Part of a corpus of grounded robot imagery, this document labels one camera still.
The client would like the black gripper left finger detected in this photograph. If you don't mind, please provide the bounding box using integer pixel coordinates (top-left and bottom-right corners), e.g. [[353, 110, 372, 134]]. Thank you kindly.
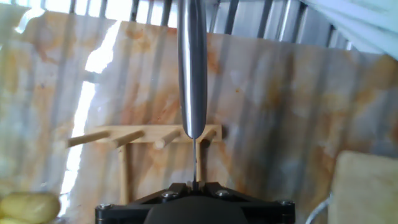
[[169, 182, 194, 194]]

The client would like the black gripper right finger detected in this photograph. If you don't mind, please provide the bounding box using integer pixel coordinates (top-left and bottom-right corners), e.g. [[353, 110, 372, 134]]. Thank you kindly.
[[196, 182, 223, 194]]

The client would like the steel cleaver knife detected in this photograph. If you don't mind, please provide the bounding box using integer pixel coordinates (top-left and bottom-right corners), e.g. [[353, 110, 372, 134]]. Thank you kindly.
[[176, 0, 208, 191]]

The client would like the wooden knife rack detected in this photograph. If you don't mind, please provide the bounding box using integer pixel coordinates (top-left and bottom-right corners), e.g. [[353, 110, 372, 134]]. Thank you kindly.
[[66, 123, 224, 207]]

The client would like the orange marbled table mat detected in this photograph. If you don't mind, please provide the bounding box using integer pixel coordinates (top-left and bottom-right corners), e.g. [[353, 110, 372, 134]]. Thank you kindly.
[[0, 11, 398, 224]]

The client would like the whole brown potato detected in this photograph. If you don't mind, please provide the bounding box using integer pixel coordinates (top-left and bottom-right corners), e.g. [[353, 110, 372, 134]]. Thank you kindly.
[[0, 191, 62, 224]]

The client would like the wooden cutting board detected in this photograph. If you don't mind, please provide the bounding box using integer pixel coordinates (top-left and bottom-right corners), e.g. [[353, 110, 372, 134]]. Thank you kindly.
[[304, 150, 398, 224]]

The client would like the stack of white papers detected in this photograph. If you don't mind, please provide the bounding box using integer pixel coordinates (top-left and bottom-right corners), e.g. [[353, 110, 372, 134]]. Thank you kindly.
[[297, 0, 398, 62]]

